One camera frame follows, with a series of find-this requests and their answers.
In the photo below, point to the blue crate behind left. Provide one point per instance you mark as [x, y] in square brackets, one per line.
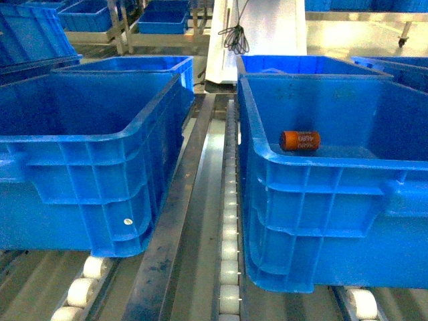
[181, 65]

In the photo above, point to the white machine column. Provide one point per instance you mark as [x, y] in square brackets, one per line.
[271, 27]

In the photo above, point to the blue crate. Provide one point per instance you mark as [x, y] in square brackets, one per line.
[312, 66]
[181, 65]
[87, 159]
[354, 211]

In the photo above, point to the orange cylindrical cap 4680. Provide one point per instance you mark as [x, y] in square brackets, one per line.
[299, 140]

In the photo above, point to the stainless steel shelf rack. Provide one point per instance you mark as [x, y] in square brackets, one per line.
[35, 283]

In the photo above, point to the blue crate left front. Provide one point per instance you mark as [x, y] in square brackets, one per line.
[87, 159]

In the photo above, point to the blue crate right front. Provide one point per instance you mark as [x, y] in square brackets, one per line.
[354, 211]

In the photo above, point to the blue crate behind right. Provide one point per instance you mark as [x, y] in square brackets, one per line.
[312, 66]

